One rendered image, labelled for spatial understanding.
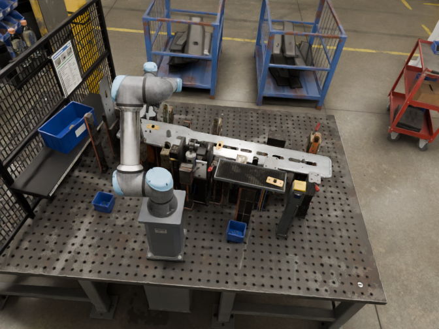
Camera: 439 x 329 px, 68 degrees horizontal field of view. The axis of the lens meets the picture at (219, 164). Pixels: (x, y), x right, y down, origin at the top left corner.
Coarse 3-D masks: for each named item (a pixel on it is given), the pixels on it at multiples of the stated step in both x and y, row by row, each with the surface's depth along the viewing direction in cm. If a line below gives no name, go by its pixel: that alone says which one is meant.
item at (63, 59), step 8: (64, 48) 196; (72, 48) 203; (56, 56) 190; (64, 56) 197; (72, 56) 205; (56, 64) 191; (64, 64) 199; (72, 64) 206; (56, 72) 193; (64, 72) 200; (72, 72) 208; (64, 80) 202; (72, 80) 210; (80, 80) 219; (72, 88) 212; (64, 96) 205
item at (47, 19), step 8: (32, 0) 366; (40, 0) 382; (48, 0) 402; (56, 0) 422; (32, 8) 373; (40, 8) 382; (48, 8) 403; (56, 8) 424; (64, 8) 443; (40, 16) 380; (48, 16) 404; (56, 16) 424; (64, 16) 445; (40, 24) 386; (48, 24) 405; (56, 24) 425; (48, 32) 407; (56, 40) 427; (56, 48) 429
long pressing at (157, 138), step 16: (144, 128) 215; (160, 128) 216; (176, 128) 217; (160, 144) 205; (176, 144) 207; (224, 144) 209; (240, 144) 210; (256, 144) 211; (288, 160) 203; (320, 160) 205
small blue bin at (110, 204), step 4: (100, 192) 205; (104, 192) 204; (96, 196) 202; (100, 196) 207; (104, 196) 207; (108, 196) 206; (112, 196) 202; (96, 200) 203; (100, 200) 208; (104, 200) 210; (108, 200) 209; (112, 200) 204; (96, 204) 198; (100, 204) 198; (104, 204) 208; (108, 204) 198; (112, 204) 205; (96, 208) 203; (100, 208) 201; (104, 208) 200; (108, 208) 200; (108, 212) 203
